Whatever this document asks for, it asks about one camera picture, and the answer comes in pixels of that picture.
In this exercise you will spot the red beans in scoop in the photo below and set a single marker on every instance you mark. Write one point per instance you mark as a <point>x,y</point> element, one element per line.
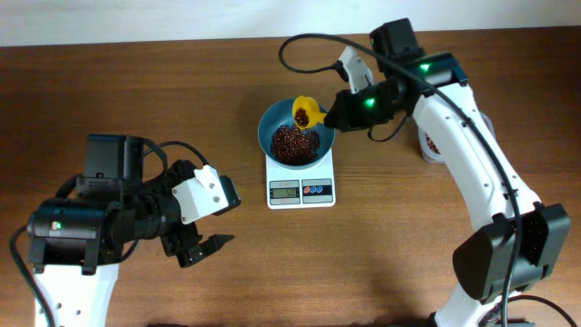
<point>301,118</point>

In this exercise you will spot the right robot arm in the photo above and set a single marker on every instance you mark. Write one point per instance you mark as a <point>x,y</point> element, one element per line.
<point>516,238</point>

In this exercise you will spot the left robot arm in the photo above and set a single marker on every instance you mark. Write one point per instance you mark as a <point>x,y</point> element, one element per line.
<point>128,192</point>

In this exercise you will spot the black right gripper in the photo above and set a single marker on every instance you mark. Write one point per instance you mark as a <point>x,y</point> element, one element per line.
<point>343,110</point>

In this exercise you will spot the red beans in bowl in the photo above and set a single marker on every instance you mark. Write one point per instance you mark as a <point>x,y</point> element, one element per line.
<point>291,146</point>

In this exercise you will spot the yellow plastic measuring scoop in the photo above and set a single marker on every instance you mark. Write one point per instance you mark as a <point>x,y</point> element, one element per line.
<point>313,109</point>

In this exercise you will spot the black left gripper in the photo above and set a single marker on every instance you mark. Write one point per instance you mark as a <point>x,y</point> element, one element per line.
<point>180,242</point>

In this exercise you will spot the white digital kitchen scale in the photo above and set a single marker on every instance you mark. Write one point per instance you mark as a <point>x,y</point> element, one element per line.
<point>300,187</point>

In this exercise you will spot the clear plastic container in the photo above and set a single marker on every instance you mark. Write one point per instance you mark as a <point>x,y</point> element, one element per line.
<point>430,152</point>

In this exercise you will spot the teal blue bowl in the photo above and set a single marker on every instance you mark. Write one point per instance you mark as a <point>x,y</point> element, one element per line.
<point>279,114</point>

